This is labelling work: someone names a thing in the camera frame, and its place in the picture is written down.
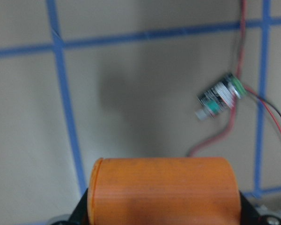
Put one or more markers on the small speed controller board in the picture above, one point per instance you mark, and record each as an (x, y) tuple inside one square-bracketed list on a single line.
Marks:
[(220, 96)]

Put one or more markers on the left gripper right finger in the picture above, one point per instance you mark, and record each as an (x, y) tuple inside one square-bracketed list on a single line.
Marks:
[(259, 215)]

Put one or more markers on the plain orange cylinder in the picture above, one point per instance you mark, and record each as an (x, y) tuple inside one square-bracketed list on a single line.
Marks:
[(163, 191)]

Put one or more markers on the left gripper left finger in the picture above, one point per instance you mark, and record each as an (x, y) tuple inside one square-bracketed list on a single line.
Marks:
[(79, 216)]

